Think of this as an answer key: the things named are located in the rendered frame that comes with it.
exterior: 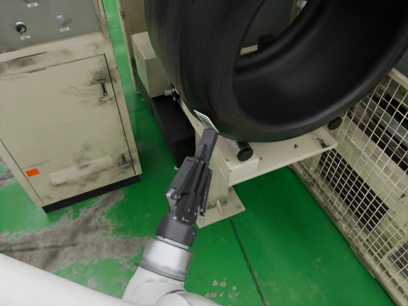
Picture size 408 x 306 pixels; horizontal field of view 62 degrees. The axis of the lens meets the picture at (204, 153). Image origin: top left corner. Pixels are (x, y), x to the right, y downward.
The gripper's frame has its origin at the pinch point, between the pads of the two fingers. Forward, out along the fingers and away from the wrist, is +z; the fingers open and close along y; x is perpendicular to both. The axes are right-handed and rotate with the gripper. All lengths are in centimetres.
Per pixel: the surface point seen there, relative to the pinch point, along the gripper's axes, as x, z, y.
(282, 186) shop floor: -27, 30, 122
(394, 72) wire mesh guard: 28, 41, 33
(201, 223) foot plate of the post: -53, -5, 95
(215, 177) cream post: -42, 15, 76
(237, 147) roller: -2.0, 7.0, 16.0
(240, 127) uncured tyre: 4.1, 6.7, 4.1
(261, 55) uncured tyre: -5.7, 38.5, 20.0
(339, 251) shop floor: 9, 3, 124
